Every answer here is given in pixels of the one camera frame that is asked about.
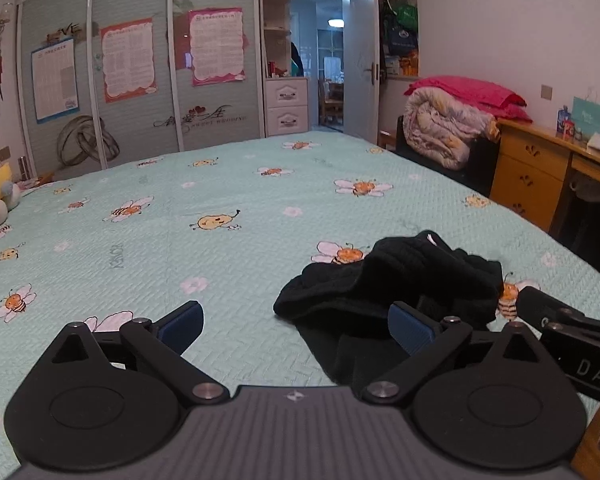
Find black chair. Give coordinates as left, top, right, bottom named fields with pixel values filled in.
left=395, top=115, right=501, bottom=198

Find white corner shelf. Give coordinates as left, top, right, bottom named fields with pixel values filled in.
left=262, top=0, right=296, bottom=79

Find pink framed wall poster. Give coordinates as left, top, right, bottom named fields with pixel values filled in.
left=187, top=7, right=247, bottom=87

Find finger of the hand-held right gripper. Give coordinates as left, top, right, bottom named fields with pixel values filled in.
left=519, top=286, right=586, bottom=333

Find bee-printed green bedspread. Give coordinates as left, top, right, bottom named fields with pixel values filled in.
left=0, top=130, right=600, bottom=461

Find orange framed wall poster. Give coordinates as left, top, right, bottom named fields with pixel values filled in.
left=100, top=18, right=159, bottom=104

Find dark desk chair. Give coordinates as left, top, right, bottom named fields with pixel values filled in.
left=550, top=170, right=600, bottom=281

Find sliding door wardrobe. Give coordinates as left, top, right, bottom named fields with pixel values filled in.
left=17, top=0, right=263, bottom=181

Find white door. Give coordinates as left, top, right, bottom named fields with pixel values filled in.
left=342, top=0, right=381, bottom=145

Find blue framed wall poster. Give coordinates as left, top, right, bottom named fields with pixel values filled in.
left=30, top=37, right=81, bottom=125

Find blue hanging bag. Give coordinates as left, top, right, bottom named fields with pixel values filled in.
left=384, top=15, right=420, bottom=57

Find wooden desk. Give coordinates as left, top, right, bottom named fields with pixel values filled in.
left=490, top=119, right=600, bottom=241

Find rolled floral quilt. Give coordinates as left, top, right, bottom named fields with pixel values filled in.
left=404, top=87, right=501, bottom=171

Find black pants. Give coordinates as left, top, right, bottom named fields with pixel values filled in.
left=272, top=230, right=506, bottom=386

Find teal gift bag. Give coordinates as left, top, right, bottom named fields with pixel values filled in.
left=571, top=95, right=600, bottom=141

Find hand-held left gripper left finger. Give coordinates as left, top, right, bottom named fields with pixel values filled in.
left=50, top=301, right=230, bottom=406

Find pink folded blanket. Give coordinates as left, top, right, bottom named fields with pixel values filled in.
left=405, top=76, right=533, bottom=123

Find wall lamp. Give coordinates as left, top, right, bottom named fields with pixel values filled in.
left=0, top=2, right=16, bottom=38

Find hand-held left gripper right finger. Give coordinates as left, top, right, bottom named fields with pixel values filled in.
left=362, top=301, right=548, bottom=405

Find white drawer cabinet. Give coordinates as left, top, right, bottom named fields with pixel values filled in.
left=263, top=77, right=311, bottom=137

